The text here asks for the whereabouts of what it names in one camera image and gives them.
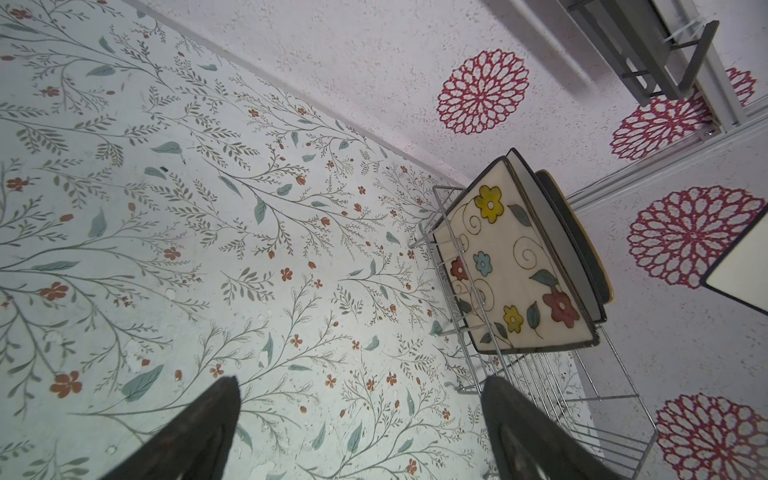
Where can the dark square floral plate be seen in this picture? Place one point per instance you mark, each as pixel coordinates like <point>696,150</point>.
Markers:
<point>494,244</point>

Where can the grey slotted wall shelf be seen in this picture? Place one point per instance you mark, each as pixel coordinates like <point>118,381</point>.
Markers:
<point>635,42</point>

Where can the white square plate black rim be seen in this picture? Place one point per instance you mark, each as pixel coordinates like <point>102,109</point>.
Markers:
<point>558,237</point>

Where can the chrome wire dish rack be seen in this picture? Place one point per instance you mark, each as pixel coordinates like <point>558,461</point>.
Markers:
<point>591,396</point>

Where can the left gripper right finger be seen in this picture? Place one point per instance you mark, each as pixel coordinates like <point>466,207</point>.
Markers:
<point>527,444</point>

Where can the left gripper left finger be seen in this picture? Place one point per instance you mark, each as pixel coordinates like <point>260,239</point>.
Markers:
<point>193,445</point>

